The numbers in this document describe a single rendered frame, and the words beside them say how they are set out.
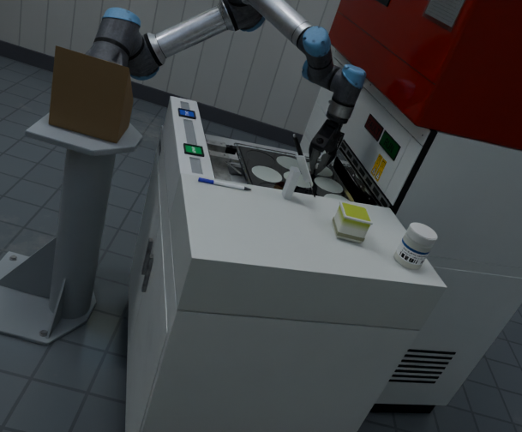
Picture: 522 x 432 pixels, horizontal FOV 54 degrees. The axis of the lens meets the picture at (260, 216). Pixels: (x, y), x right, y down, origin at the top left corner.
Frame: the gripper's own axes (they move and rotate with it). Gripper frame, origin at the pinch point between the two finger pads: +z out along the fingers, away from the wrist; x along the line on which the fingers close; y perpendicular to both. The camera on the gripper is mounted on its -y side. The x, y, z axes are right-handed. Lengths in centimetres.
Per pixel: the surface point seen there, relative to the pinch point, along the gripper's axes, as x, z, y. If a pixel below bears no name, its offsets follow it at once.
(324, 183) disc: -5.0, 1.3, -2.4
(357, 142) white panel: -7.8, -10.2, 14.7
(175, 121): 42.9, -4.7, -20.9
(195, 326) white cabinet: -1, 14, -74
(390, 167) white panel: -21.9, -13.9, -5.2
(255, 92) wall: 107, 57, 226
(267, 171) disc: 11.9, 1.3, -12.8
